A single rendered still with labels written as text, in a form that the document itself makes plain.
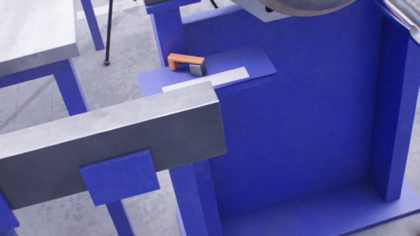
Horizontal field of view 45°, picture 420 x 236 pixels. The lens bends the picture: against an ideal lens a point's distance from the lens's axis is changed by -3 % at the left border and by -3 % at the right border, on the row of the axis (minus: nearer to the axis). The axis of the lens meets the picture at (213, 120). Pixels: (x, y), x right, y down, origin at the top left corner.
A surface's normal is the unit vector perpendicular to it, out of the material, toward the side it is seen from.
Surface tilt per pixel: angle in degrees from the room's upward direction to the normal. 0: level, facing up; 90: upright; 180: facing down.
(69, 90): 90
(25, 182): 90
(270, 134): 90
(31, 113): 0
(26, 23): 0
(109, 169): 90
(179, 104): 0
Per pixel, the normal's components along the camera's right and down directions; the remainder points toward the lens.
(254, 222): -0.12, -0.75
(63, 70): 0.25, 0.62
